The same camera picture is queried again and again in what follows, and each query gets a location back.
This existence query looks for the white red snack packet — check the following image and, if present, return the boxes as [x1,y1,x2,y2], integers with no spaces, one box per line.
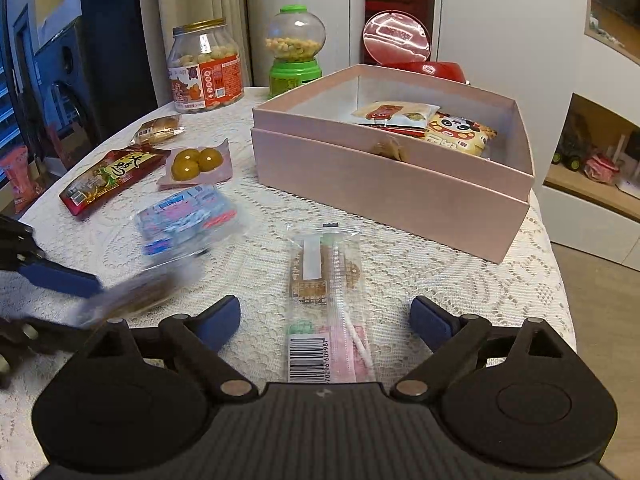
[350,101,440,130]

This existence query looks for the clear wafer stick packet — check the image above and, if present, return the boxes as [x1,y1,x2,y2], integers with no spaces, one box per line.
[286,222,376,384]

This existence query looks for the red round lidded container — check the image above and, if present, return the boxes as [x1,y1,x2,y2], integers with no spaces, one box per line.
[362,11,468,84]

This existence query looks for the pink pack three yellow balls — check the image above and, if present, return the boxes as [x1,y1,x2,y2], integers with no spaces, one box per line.
[156,139,233,188]

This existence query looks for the red yellow snack pouch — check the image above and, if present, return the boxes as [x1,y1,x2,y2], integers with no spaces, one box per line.
[58,144,170,218]

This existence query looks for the clear jar orange label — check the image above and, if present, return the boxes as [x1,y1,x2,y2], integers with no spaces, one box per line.
[167,18,244,113]

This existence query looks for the green candy dispenser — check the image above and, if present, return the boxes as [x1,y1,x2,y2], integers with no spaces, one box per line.
[265,4,326,96]

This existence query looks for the pink toy on shelf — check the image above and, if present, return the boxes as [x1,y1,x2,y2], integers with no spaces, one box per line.
[584,153,620,185]

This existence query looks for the green toy tractor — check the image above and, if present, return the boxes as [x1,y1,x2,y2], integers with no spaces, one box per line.
[551,133,588,172]

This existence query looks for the clear brown cookie packet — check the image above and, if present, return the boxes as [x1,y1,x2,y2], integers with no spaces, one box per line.
[70,257,202,328]

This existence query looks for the black speaker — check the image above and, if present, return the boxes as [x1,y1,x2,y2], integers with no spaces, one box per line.
[35,18,101,169]

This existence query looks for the white cabinet with shelf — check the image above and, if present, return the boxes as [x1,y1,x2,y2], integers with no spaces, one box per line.
[538,94,639,270]

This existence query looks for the small bread packet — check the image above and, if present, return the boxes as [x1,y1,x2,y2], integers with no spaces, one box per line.
[131,115,184,145]

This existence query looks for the blue pink cartoon snack bag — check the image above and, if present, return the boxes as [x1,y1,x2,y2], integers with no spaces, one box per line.
[134,185,246,262]

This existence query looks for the yellow panda snack bag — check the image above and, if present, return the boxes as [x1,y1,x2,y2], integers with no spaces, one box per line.
[424,112,497,156]

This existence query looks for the pink cardboard box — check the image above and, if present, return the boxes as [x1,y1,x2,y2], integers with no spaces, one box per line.
[252,65,535,263]

